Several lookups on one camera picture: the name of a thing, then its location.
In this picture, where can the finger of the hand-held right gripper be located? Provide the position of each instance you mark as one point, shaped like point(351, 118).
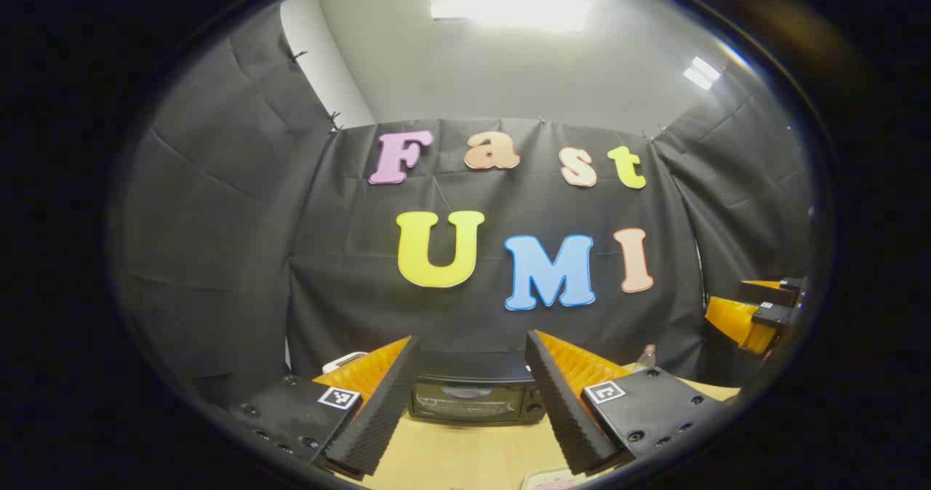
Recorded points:
point(734, 323)
point(767, 292)

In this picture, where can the white toaster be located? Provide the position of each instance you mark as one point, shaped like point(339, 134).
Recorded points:
point(342, 363)

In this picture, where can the pale plate with pink food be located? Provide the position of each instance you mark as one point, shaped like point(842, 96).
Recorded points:
point(553, 481)

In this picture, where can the black electric oven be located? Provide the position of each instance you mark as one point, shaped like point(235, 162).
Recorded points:
point(473, 403)

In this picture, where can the large ceiling light panel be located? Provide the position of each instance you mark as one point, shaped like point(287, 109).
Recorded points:
point(509, 3)

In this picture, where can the black backdrop cloth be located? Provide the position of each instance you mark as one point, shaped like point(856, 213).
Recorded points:
point(327, 257)

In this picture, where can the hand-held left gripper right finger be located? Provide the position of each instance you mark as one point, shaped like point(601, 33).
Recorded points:
point(564, 410)

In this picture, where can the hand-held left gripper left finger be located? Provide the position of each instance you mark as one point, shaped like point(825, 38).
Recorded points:
point(382, 410)

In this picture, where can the clear plastic water bottle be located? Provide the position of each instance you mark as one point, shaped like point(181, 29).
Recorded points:
point(646, 359)

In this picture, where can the small ceiling light panel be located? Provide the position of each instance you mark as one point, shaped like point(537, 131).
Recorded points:
point(702, 73)

